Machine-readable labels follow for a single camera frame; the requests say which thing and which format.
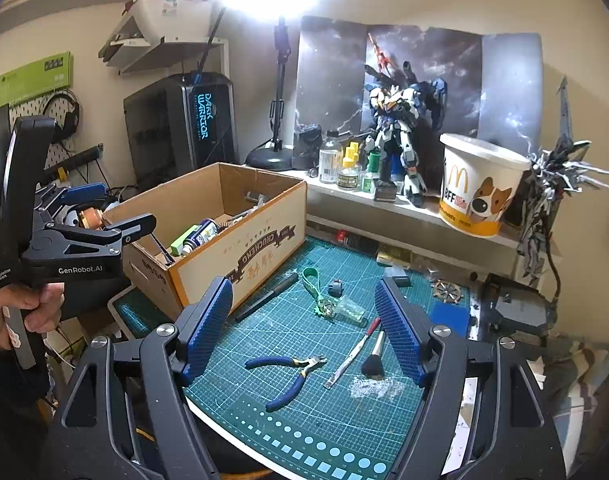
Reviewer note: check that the olive sponge pack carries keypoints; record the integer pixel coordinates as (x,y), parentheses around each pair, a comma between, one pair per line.
(392,257)

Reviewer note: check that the long white wall shelf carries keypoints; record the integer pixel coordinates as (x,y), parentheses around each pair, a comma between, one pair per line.
(59,0)

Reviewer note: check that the orange gold device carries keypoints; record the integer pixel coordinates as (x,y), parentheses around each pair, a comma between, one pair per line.
(90,217)

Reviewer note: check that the person's left forearm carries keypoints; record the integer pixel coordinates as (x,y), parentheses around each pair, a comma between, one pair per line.
(9,400)

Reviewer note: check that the green cutting mat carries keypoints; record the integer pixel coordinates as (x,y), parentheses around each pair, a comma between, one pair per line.
(264,330)

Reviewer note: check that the brown cardboard box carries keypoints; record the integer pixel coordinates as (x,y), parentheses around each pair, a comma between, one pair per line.
(264,245)

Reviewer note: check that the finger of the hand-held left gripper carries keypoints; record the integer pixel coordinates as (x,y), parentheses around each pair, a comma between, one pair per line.
(87,192)
(134,224)

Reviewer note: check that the white pegboard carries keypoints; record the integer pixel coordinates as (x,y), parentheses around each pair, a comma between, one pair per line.
(34,110)

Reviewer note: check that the black red can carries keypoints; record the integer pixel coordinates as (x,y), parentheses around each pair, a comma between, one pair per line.
(352,239)

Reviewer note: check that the metal ship wheel ornament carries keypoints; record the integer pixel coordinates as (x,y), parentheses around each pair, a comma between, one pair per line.
(447,291)

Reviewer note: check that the small green-label bottle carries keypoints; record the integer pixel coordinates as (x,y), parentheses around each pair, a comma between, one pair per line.
(368,184)

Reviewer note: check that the black dust brush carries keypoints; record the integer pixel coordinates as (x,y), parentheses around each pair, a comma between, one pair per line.
(372,367)

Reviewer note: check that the black desk lamp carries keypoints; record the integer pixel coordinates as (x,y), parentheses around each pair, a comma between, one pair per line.
(269,160)

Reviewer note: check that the black computer tower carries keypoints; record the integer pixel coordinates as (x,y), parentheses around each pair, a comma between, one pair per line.
(154,125)

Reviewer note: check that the black display stand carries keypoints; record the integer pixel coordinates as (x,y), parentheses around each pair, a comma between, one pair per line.
(519,310)

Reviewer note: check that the white blue spray can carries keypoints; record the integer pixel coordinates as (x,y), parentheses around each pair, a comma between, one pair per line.
(199,237)

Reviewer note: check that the yellow-capped glue bottle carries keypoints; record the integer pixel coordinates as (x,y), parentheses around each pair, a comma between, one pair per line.
(347,177)
(353,149)

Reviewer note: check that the black block figure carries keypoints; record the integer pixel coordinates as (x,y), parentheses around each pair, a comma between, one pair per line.
(307,147)

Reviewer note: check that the white plastic model parts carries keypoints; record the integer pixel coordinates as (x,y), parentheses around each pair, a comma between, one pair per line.
(249,207)

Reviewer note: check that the white yellow paper bucket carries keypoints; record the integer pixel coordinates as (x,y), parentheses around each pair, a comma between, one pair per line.
(484,210)

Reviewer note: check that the white printer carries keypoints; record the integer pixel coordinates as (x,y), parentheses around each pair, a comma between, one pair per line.
(169,15)

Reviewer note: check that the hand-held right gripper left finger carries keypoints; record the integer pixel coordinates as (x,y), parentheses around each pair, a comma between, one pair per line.
(209,325)

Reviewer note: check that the tall green-capped bottle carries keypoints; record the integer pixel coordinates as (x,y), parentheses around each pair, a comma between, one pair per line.
(374,162)

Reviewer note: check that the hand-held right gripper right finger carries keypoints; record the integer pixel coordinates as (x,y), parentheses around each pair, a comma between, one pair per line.
(399,330)

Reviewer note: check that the white board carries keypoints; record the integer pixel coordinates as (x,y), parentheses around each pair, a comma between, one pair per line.
(472,410)

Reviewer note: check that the grey winged robot model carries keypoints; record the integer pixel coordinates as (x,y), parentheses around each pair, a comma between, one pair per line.
(539,200)

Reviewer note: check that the small grey box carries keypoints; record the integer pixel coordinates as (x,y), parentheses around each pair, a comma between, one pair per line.
(398,276)

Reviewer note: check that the black headphones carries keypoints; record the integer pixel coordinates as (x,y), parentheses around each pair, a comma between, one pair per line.
(72,120)

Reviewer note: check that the green flat box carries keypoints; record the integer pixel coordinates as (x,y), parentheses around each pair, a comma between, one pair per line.
(24,80)

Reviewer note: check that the white blue robot model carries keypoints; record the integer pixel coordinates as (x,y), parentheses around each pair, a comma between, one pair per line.
(392,135)

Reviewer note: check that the black power strip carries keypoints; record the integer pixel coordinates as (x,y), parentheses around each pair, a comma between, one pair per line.
(79,156)

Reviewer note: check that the blue notebook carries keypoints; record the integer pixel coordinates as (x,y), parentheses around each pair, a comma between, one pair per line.
(457,320)

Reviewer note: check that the small grey round part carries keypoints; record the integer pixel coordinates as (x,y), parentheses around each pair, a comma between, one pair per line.
(336,287)

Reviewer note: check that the small black box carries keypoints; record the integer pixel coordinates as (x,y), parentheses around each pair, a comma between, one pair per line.
(384,192)

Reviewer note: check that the dark stormy backdrop poster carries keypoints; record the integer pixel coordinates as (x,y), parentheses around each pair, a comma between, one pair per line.
(329,75)

